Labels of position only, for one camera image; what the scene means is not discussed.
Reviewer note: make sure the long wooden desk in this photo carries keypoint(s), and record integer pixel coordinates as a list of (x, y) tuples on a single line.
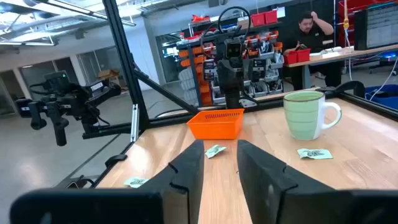
[(342, 54)]

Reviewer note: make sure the silver frame bracket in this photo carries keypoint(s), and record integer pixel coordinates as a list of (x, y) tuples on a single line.
[(134, 123)]

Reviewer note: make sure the orange plastic basket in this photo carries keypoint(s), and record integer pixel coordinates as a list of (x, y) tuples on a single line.
[(214, 129)]

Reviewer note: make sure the parts bin shelving rack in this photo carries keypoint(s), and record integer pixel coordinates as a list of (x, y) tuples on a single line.
[(267, 74)]

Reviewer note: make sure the cardboard box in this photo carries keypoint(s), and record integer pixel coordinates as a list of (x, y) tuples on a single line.
[(109, 74)]

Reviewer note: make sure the black table edge clip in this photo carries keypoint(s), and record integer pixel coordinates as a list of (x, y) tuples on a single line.
[(115, 160)]

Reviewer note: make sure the green white sweetener packet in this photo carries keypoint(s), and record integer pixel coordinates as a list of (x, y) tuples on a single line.
[(314, 154), (214, 151), (136, 182)]

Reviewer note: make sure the person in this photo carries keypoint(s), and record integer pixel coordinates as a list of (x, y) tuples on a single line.
[(311, 37)]

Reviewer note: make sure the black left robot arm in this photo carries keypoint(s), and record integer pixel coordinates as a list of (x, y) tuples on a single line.
[(233, 99)]

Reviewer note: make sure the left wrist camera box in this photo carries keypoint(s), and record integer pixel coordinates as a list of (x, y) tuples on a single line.
[(233, 49)]

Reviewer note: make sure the neighbouring station right gripper finger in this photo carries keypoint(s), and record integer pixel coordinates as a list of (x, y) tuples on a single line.
[(59, 127), (37, 118)]

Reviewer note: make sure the yellow hanging tool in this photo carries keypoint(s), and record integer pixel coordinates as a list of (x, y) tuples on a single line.
[(346, 23)]

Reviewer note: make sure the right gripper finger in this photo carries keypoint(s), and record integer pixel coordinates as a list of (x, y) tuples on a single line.
[(261, 180), (186, 174)]

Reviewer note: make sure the black drawer cabinet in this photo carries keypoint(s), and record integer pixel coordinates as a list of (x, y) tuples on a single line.
[(379, 28)]

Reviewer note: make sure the neighbouring station robot arm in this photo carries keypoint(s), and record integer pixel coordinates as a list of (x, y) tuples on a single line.
[(102, 88)]

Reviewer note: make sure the red storage bin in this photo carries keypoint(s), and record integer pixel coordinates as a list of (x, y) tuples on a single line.
[(303, 55), (258, 20), (271, 17), (290, 58)]

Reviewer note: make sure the blue plastic crate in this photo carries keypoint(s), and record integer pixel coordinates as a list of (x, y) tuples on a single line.
[(385, 99)]

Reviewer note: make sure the green ceramic mug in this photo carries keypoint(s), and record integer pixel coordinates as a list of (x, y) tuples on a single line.
[(301, 118)]

